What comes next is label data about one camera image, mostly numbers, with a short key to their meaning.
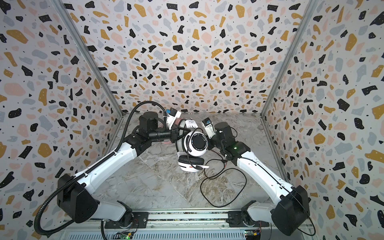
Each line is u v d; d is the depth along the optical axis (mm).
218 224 733
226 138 575
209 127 666
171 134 647
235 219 733
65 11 705
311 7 716
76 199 393
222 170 920
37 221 341
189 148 530
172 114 637
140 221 734
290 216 393
